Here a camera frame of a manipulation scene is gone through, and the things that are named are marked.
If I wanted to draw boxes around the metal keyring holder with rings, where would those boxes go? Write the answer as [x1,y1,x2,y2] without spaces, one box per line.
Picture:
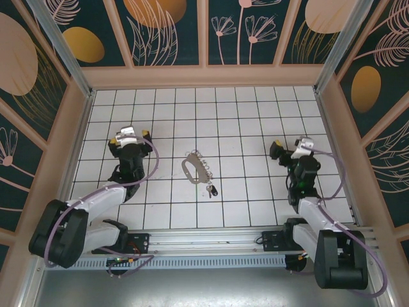
[181,149,214,185]

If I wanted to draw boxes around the grey metal sheet panel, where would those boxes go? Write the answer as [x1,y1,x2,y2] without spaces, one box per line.
[17,252,396,307]

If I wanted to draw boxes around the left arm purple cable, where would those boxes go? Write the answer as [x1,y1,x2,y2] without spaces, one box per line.
[45,136,160,278]

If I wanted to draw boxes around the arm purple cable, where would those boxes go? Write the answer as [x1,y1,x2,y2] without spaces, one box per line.
[45,136,160,278]
[289,148,389,298]

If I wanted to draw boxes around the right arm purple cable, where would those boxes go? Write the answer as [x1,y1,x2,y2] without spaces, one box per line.
[289,148,389,298]

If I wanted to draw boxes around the aluminium side rail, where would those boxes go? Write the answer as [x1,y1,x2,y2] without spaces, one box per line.
[314,90,359,226]

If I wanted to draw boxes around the aluminium corner post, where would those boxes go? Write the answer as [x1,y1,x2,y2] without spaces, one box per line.
[314,0,373,94]
[26,0,94,98]

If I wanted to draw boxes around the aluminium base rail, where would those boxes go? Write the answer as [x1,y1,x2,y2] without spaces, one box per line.
[30,226,381,256]

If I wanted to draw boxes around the grey slotted cable duct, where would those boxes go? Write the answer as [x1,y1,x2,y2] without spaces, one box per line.
[73,256,287,270]

